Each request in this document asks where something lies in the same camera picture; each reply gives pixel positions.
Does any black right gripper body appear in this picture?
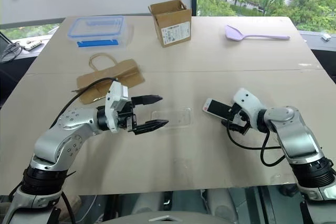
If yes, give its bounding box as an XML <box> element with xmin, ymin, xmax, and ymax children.
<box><xmin>226</xmin><ymin>103</ymin><xmax>250</xmax><ymax>135</ymax></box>

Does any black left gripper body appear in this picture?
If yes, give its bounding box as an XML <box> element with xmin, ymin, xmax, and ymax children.
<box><xmin>116</xmin><ymin>100</ymin><xmax>139</xmax><ymax>133</ymax></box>

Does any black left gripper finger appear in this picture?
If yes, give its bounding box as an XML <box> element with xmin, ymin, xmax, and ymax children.
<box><xmin>133</xmin><ymin>120</ymin><xmax>170</xmax><ymax>136</ymax></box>
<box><xmin>131</xmin><ymin>94</ymin><xmax>164</xmax><ymax>106</ymax></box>

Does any white smartphone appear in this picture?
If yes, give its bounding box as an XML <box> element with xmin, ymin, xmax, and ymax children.
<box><xmin>202</xmin><ymin>98</ymin><xmax>235</xmax><ymax>121</ymax></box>

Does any clear plastic phone case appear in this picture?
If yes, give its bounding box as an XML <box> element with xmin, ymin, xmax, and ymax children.
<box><xmin>151</xmin><ymin>107</ymin><xmax>195</xmax><ymax>130</ymax></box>

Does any brown paper bag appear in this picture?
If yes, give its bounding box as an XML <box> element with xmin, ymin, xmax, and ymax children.
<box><xmin>71</xmin><ymin>52</ymin><xmax>146</xmax><ymax>105</ymax></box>

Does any open cardboard box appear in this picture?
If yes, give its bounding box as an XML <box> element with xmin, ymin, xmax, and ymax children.
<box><xmin>147</xmin><ymin>0</ymin><xmax>193</xmax><ymax>49</ymax></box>

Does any lilac plastic spatula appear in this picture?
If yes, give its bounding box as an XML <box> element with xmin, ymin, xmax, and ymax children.
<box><xmin>224</xmin><ymin>24</ymin><xmax>291</xmax><ymax>42</ymax></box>

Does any clear container with blue lid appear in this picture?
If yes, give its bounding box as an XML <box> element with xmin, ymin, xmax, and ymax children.
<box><xmin>66</xmin><ymin>15</ymin><xmax>135</xmax><ymax>50</ymax></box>

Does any white power strip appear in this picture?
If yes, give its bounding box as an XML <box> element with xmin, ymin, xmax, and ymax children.
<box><xmin>23</xmin><ymin>39</ymin><xmax>43</xmax><ymax>51</ymax></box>

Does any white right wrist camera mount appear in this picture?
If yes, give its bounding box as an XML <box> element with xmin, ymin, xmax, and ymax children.
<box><xmin>230</xmin><ymin>88</ymin><xmax>267</xmax><ymax>131</ymax></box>

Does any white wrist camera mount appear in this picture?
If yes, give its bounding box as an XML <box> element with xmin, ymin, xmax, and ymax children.
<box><xmin>104</xmin><ymin>80</ymin><xmax>130</xmax><ymax>133</ymax></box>
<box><xmin>230</xmin><ymin>88</ymin><xmax>267</xmax><ymax>131</ymax></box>

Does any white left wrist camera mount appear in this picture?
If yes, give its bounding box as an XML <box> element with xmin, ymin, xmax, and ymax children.
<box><xmin>104</xmin><ymin>80</ymin><xmax>130</xmax><ymax>133</ymax></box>

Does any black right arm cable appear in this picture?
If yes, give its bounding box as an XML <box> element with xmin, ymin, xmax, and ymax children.
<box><xmin>226</xmin><ymin>120</ymin><xmax>286</xmax><ymax>167</ymax></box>

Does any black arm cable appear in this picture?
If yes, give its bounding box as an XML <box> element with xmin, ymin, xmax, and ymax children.
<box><xmin>226</xmin><ymin>120</ymin><xmax>286</xmax><ymax>167</ymax></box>
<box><xmin>49</xmin><ymin>77</ymin><xmax>118</xmax><ymax>128</ymax></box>

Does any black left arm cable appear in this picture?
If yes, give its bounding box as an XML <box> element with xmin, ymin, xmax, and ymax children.
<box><xmin>49</xmin><ymin>77</ymin><xmax>118</xmax><ymax>128</ymax></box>

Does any grey cable bundle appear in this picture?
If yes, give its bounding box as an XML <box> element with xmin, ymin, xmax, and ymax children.
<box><xmin>0</xmin><ymin>41</ymin><xmax>25</xmax><ymax>63</ymax></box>

